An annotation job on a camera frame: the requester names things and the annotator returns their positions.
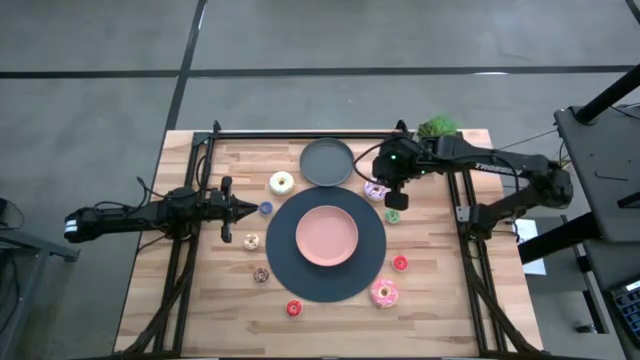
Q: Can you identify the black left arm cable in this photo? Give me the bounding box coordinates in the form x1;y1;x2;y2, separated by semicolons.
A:
135;175;169;202

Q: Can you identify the white paper sheet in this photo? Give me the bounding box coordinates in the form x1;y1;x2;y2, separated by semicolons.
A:
513;218;548;277

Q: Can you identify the large pink donut white drizzle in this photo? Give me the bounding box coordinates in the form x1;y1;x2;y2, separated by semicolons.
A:
369;277;400;309

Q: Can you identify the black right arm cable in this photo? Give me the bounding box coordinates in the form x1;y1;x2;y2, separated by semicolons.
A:
352;140;399;187

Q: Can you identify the dark round woven placemat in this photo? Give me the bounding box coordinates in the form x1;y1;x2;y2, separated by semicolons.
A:
265;185;388;304

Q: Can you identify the grey metal stand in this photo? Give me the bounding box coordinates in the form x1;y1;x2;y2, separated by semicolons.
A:
0;197;81;360

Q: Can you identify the potted plant patterned white pot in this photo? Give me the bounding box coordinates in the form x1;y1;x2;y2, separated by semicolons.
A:
416;114;459;140

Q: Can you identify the black crossbar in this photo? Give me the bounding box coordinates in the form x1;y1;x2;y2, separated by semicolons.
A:
517;212;601;265

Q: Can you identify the keyboard with blue keys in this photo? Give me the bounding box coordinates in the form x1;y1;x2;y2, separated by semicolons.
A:
610;278;640;346

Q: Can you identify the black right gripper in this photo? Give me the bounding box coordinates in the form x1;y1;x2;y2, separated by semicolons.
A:
372;138;426;212

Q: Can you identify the large lilac donut chocolate drizzle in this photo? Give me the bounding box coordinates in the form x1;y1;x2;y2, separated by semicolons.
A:
363;180;392;203

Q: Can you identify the large cream white donut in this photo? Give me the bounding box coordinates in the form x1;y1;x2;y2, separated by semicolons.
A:
268;170;296;196

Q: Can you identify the black slanted pole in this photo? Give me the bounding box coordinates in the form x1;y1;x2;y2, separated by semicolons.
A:
573;63;640;125

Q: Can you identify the black aluminium table frame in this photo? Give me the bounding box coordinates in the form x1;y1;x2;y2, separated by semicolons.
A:
117;119;544;359

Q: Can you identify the dark grey workstation table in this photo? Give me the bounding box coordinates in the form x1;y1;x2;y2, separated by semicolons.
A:
553;103;640;245

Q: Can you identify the pink plate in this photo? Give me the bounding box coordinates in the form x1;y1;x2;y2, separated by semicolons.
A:
295;205;360;267

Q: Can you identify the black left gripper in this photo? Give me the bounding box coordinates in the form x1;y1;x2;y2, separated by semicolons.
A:
199;175;260;244

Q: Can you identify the dark grey plate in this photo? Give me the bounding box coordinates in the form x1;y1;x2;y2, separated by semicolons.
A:
299;137;355;188

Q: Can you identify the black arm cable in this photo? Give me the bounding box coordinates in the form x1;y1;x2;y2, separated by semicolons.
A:
352;140;399;187
135;175;169;202

